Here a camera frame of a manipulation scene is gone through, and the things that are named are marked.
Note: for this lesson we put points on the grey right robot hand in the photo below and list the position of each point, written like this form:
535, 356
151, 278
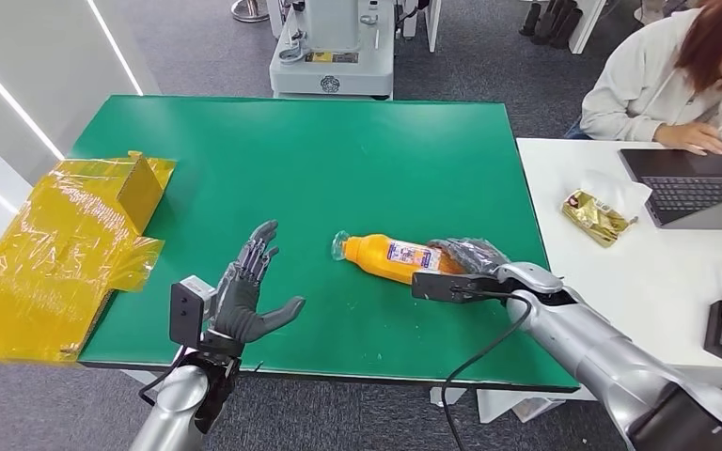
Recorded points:
476, 254

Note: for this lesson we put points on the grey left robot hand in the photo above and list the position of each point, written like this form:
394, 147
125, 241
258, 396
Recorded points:
243, 311

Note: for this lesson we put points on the white desk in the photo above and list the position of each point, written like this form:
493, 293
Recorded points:
635, 292

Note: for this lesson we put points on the person's right hand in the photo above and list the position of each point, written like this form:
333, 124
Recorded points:
691, 137

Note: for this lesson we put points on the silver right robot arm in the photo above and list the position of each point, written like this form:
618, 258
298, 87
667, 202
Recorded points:
598, 355

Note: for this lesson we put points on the white furniture panel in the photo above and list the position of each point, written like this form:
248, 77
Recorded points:
586, 25

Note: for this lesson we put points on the grey robot base machine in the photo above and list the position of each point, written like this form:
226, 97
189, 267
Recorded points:
336, 68

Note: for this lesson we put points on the gold snack packet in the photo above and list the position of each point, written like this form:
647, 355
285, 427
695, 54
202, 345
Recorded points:
591, 219

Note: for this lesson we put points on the white table foot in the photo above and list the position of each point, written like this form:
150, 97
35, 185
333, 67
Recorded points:
447, 396

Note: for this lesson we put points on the black boots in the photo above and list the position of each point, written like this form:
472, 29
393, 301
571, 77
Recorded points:
551, 25

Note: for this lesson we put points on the yellow film-wrapped cardboard box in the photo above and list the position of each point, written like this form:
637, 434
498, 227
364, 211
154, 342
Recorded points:
49, 261

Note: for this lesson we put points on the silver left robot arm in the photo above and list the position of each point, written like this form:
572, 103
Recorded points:
174, 411

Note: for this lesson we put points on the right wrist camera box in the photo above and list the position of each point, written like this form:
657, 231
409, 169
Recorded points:
442, 287

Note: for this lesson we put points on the dark grey laptop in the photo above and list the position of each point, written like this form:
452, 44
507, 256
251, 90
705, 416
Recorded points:
691, 183

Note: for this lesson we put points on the green table mat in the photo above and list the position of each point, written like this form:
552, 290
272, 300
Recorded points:
311, 168

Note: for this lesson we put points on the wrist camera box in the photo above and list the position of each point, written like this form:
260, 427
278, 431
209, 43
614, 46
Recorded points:
442, 287
185, 311

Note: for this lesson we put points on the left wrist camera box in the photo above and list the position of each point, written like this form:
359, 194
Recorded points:
185, 311

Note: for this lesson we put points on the person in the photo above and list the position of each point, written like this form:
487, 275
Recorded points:
635, 81

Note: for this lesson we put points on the orange plastic bottle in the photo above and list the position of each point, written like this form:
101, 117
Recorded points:
379, 256

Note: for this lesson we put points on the white tissue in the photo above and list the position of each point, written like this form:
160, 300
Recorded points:
617, 187

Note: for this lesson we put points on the chrome chair base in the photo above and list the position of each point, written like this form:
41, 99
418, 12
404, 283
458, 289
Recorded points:
249, 11

